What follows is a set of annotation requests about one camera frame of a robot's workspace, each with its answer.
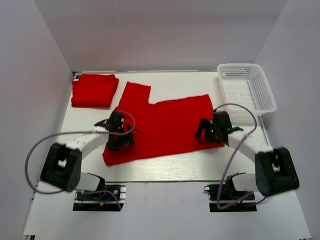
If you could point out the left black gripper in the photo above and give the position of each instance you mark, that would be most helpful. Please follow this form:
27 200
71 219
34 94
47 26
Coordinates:
127 140

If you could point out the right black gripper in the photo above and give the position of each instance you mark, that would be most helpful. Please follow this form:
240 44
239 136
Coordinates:
205 124

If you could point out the red t shirt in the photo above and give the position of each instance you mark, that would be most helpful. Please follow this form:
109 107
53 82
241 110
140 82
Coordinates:
164 128
94 91

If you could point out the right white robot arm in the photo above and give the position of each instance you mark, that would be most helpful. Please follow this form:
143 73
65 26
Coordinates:
274 170

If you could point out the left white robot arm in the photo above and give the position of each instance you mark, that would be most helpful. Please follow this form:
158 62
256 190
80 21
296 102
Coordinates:
62 167

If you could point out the folded red t shirt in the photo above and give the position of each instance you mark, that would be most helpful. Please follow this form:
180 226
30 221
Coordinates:
94 91

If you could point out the white plastic basket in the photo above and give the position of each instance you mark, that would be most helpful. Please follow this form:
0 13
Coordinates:
245 84

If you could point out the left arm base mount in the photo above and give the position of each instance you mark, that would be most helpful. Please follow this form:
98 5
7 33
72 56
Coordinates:
101 202

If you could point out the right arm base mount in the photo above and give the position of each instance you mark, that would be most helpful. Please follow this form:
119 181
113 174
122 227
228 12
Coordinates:
227 196

